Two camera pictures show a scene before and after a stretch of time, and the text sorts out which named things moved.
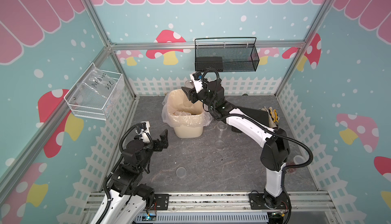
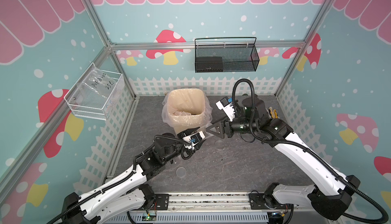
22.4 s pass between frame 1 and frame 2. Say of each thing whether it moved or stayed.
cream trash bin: stayed
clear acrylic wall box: stayed
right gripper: moved
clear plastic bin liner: stayed
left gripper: moved
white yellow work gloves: stayed
